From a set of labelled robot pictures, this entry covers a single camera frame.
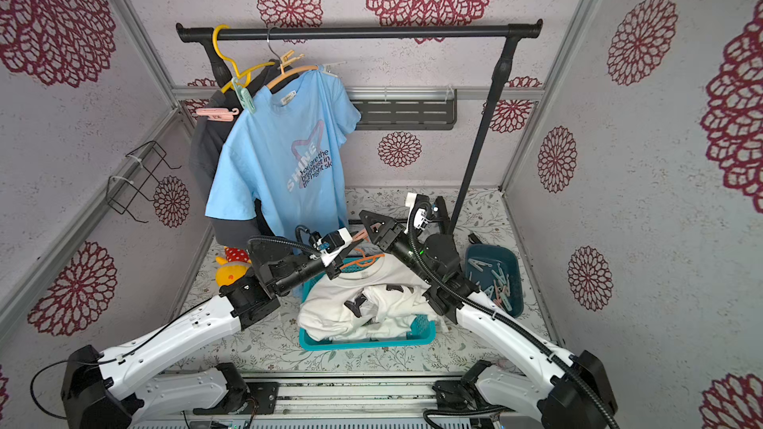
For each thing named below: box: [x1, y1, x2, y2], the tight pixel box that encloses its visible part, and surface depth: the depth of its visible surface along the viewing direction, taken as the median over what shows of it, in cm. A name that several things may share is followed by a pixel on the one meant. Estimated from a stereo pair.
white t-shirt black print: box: [298, 254, 449, 342], surface depth 80 cm
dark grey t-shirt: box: [189, 58, 299, 250], surface depth 57 cm
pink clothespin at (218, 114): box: [195, 107, 240, 123], surface depth 54 cm
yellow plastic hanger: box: [212, 24, 277, 93], surface depth 59 cm
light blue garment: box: [204, 67, 362, 245], surface depth 70 cm
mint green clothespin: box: [233, 77, 257, 115], surface depth 51 cm
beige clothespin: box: [280, 49, 298, 75], surface depth 69 cm
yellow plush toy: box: [214, 246, 253, 287], surface depth 92 cm
